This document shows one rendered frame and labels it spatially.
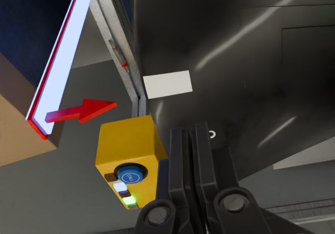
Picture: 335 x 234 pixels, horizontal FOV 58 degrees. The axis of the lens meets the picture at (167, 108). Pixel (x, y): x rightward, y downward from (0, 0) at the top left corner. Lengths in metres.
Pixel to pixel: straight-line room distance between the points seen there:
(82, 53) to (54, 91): 1.41
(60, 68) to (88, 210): 0.81
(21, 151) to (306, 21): 0.52
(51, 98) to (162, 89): 0.10
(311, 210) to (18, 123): 0.76
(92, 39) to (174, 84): 1.42
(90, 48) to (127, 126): 1.16
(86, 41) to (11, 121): 1.12
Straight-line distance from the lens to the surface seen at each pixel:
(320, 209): 0.95
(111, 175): 0.51
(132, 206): 0.59
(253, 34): 0.20
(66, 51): 0.32
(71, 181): 1.17
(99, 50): 1.65
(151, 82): 0.21
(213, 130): 0.23
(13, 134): 0.58
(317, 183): 1.00
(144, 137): 0.49
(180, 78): 0.21
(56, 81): 0.28
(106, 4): 0.55
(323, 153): 0.96
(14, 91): 0.55
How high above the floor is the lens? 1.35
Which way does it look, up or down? 45 degrees down
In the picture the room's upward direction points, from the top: 176 degrees clockwise
